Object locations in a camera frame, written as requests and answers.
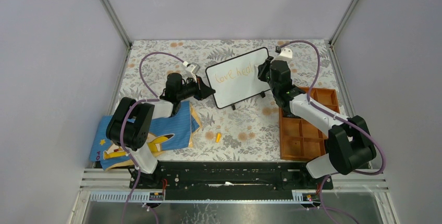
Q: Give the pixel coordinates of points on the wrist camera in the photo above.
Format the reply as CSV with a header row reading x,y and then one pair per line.
x,y
191,69
284,53

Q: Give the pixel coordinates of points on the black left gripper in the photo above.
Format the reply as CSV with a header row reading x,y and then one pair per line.
x,y
202,90

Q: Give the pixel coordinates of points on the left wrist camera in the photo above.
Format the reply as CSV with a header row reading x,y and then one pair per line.
x,y
191,69

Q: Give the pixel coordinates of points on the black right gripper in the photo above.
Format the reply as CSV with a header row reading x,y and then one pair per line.
x,y
262,68

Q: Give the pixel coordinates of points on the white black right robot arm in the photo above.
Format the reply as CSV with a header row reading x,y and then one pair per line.
x,y
348,141

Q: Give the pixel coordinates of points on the yellow marker cap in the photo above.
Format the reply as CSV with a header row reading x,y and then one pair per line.
x,y
218,137

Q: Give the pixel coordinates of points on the orange compartment tray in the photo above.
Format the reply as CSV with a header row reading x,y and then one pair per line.
x,y
299,139

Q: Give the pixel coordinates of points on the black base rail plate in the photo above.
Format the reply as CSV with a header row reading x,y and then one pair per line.
x,y
229,181

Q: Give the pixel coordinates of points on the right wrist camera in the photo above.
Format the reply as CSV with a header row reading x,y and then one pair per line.
x,y
284,53

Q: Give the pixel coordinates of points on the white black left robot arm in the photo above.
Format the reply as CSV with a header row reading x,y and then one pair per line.
x,y
129,126

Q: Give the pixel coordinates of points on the black framed whiteboard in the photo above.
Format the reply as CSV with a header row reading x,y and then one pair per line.
x,y
235,80

